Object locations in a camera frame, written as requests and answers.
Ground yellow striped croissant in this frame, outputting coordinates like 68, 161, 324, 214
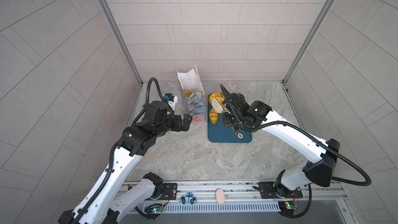
209, 107, 219, 124

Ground metal tongs with white tips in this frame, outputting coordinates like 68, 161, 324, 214
212, 100, 244, 139

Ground braided bread roll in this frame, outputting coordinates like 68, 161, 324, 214
208, 92, 225, 107

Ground floral paper gift bag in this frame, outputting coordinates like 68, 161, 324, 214
177, 65, 207, 123

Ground ring shaped donut bread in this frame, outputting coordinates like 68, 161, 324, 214
184, 90, 193, 98

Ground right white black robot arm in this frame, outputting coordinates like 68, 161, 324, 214
220, 85, 372, 198

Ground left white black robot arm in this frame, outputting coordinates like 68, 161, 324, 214
58, 78, 192, 224

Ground teal rectangular tray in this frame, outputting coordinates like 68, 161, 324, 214
207, 102, 252, 143

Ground pink oval eraser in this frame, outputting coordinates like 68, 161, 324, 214
216, 189, 226, 204

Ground blue toy car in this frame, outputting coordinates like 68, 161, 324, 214
179, 192, 197, 205

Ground left circuit board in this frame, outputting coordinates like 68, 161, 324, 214
145, 203, 164, 215

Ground circuit board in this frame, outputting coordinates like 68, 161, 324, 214
278, 201, 300, 216
145, 203, 164, 215

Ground right circuit board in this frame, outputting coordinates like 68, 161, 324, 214
278, 201, 300, 216

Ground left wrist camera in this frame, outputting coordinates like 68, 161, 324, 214
164, 93, 178, 111

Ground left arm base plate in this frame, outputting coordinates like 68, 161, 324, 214
158, 183, 178, 201

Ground aluminium rail frame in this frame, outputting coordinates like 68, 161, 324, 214
116, 180, 359, 224

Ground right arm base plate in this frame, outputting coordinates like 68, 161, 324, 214
258, 181, 303, 199

